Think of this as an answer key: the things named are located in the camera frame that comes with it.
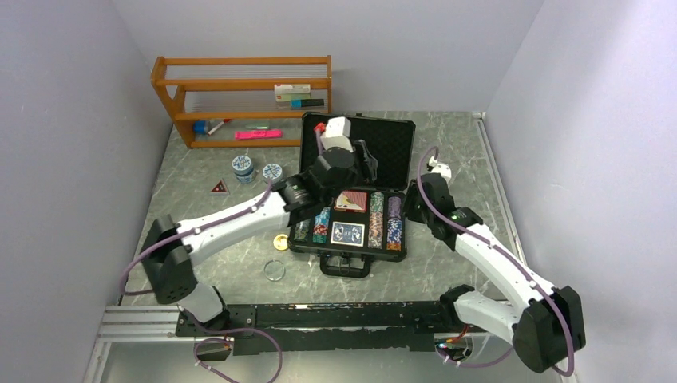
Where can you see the purple white chip stack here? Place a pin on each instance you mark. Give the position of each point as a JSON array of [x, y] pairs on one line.
[[394, 207]]

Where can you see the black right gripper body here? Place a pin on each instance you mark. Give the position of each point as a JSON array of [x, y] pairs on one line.
[[426, 213]]

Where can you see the blue playing card deck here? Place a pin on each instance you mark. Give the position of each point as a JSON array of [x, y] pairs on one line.
[[349, 234]]

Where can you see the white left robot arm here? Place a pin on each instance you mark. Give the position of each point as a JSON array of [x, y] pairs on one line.
[[173, 250]]

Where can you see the red triangular plastic token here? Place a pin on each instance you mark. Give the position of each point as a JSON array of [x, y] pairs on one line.
[[220, 188]]

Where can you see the orange wooden shelf rack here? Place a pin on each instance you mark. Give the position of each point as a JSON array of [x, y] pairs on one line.
[[192, 89]]

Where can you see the pink highlighter marker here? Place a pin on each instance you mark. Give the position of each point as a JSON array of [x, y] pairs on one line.
[[259, 135]]

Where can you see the blue white lidded jar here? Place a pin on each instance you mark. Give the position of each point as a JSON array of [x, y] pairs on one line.
[[272, 173], [243, 169]]

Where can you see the dark green white chip stack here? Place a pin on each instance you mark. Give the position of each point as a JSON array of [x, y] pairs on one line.
[[377, 202]]

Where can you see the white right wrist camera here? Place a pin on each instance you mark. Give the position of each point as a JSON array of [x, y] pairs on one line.
[[434, 166]]

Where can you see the blue capped small bottle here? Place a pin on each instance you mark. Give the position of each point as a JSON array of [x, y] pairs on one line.
[[201, 127]]

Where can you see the teal marker pen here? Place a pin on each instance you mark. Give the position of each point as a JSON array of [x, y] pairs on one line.
[[307, 103]]

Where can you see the clear round plastic disc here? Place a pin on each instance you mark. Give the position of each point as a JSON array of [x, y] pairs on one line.
[[274, 270]]

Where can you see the red white marker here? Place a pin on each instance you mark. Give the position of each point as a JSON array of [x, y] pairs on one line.
[[217, 126]]

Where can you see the black poker set case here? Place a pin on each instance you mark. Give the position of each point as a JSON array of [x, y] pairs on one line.
[[364, 224]]

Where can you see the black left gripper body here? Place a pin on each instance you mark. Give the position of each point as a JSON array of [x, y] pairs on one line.
[[358, 174]]

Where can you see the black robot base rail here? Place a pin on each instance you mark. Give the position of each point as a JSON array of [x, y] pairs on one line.
[[416, 326]]

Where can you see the red playing card deck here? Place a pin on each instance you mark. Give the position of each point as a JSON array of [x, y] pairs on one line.
[[352, 201]]

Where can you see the white red box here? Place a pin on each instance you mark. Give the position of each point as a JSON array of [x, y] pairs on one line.
[[284, 89]]

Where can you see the pink white chip stack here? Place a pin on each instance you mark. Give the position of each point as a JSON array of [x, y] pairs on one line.
[[375, 237]]

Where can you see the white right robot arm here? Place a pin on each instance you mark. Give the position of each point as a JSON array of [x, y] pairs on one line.
[[543, 323]]

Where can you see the yellow blue poker chip stack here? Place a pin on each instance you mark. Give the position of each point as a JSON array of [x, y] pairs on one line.
[[302, 231]]

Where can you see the yellow dealer button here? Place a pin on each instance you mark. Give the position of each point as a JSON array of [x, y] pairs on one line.
[[280, 242]]

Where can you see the red white chip stack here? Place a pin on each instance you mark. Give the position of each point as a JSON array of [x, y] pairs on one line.
[[320, 230]]

